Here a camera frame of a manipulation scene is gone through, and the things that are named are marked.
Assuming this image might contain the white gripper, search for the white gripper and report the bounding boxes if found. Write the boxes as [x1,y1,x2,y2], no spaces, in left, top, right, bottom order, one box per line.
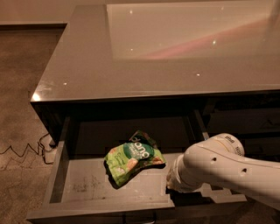
[166,155,201,193]

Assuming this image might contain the grey drawer cabinet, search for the grey drawer cabinet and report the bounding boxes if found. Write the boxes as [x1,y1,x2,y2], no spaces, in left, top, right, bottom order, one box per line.
[31,0,280,224]

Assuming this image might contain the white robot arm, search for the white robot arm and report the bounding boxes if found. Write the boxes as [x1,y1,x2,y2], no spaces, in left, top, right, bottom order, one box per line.
[166,133,280,210]

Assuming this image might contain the green snack bag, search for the green snack bag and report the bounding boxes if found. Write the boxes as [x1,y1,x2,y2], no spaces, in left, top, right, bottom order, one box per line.
[104,130,166,188]

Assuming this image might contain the thin black zigzag cable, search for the thin black zigzag cable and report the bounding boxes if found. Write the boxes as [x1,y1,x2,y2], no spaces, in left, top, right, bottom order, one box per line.
[0,132,60,165]

